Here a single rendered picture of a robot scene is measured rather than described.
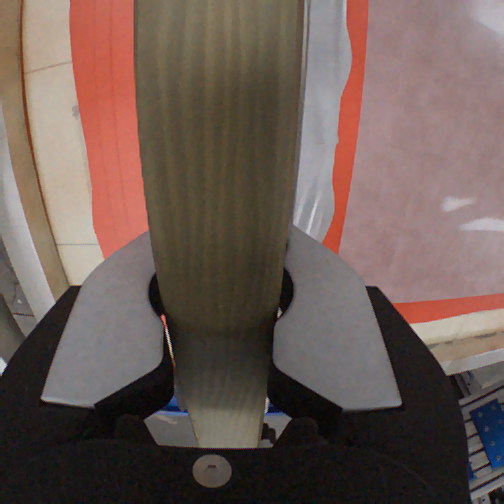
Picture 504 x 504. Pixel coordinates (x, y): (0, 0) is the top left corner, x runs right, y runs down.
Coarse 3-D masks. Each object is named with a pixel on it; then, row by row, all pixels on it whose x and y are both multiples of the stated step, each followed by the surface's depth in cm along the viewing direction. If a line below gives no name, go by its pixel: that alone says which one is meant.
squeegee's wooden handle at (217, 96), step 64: (192, 0) 4; (256, 0) 4; (192, 64) 4; (256, 64) 5; (192, 128) 5; (256, 128) 5; (192, 192) 6; (256, 192) 6; (192, 256) 7; (256, 256) 7; (192, 320) 8; (256, 320) 8; (192, 384) 9; (256, 384) 9
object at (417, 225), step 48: (96, 192) 25; (336, 192) 26; (384, 192) 26; (432, 192) 26; (480, 192) 26; (336, 240) 29; (384, 240) 29; (432, 240) 29; (480, 240) 29; (384, 288) 32; (432, 288) 33; (480, 288) 33
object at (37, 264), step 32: (0, 0) 12; (0, 32) 14; (0, 64) 15; (0, 96) 17; (0, 128) 18; (0, 160) 19; (32, 160) 23; (0, 192) 21; (32, 192) 23; (0, 224) 22; (32, 224) 23; (32, 256) 24; (32, 288) 26; (64, 288) 29; (448, 352) 37; (480, 352) 36
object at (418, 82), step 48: (96, 0) 16; (384, 0) 17; (432, 0) 17; (480, 0) 16; (96, 48) 19; (384, 48) 20; (432, 48) 19; (480, 48) 19; (96, 96) 21; (384, 96) 22; (432, 96) 21; (480, 96) 21; (96, 144) 23; (384, 144) 24; (432, 144) 24; (480, 144) 24
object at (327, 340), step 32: (288, 224) 11; (288, 256) 10; (320, 256) 10; (288, 288) 9; (320, 288) 8; (352, 288) 8; (288, 320) 7; (320, 320) 7; (352, 320) 7; (288, 352) 7; (320, 352) 7; (352, 352) 7; (384, 352) 7; (288, 384) 6; (320, 384) 6; (352, 384) 6; (384, 384) 6; (320, 416) 6
